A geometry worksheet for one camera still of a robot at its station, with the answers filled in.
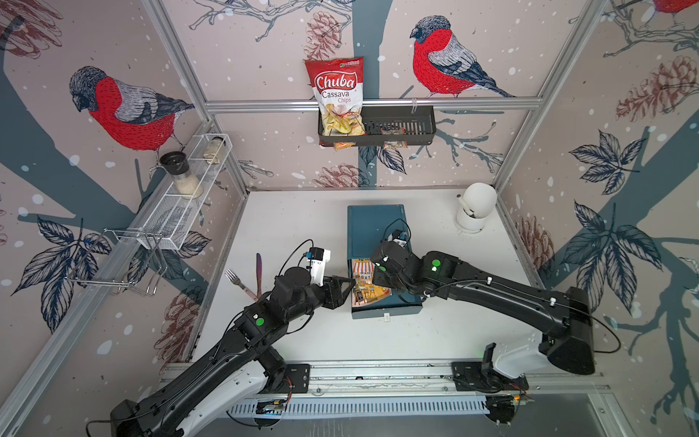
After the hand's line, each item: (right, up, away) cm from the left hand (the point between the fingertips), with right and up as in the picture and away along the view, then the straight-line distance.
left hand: (354, 278), depth 70 cm
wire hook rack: (-55, +2, +1) cm, 55 cm away
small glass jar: (-45, +36, +14) cm, 59 cm away
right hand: (+5, 0, +4) cm, 7 cm away
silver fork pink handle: (-43, -6, +24) cm, 49 cm away
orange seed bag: (+3, -4, +3) cm, 6 cm away
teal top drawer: (+10, -6, -1) cm, 12 cm away
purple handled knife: (-35, -3, +26) cm, 43 cm away
